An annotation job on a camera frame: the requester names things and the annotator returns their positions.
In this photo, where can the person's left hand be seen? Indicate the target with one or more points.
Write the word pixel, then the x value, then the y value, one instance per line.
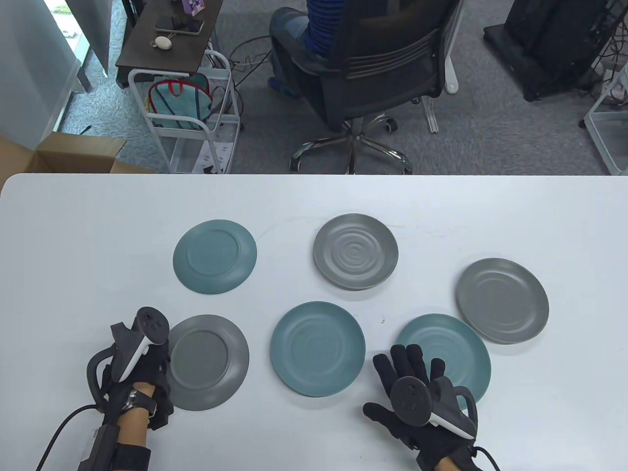
pixel 149 373

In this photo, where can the person's right hand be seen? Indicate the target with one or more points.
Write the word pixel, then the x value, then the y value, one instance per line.
pixel 402 360

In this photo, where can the black white controller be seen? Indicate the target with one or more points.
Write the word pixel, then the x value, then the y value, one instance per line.
pixel 411 401
pixel 153 325

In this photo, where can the teal plate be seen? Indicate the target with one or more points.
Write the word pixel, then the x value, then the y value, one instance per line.
pixel 471 353
pixel 214 256
pixel 318 348

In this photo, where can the grey rippled plate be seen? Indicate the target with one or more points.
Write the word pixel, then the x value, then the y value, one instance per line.
pixel 355 252

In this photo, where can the person's left forearm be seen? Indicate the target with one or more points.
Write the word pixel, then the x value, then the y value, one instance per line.
pixel 132 429

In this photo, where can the person's right forearm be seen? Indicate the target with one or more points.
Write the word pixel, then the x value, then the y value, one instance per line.
pixel 447 466

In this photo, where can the black left forearm sensor band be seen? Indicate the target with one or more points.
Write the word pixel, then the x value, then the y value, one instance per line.
pixel 132 458

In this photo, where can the white metal cart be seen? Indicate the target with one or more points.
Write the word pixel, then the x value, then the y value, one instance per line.
pixel 189 157

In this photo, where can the cardboard box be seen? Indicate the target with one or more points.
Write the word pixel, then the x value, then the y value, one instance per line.
pixel 73 152

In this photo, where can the teal bag with red trim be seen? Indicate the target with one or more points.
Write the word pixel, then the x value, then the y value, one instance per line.
pixel 179 105

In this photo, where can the white desk leg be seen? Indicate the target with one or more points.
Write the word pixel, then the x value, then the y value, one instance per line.
pixel 451 73

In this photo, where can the black office chair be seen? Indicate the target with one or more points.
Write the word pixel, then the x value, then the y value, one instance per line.
pixel 382 59

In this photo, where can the dark wooden side table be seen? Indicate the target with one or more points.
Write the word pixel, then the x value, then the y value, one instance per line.
pixel 147 54

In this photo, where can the small white round gadget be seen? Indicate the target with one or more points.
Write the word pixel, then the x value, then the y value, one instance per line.
pixel 162 43

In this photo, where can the grey partition panel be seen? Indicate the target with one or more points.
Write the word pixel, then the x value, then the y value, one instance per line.
pixel 93 29

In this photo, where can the black smartphone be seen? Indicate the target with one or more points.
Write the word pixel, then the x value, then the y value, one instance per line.
pixel 179 25

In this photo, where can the black equipment rack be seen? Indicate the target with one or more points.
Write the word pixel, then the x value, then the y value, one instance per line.
pixel 549 39

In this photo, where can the purple box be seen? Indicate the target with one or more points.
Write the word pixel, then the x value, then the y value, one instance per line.
pixel 194 6

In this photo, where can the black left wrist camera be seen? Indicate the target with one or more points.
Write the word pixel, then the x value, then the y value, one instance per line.
pixel 162 414

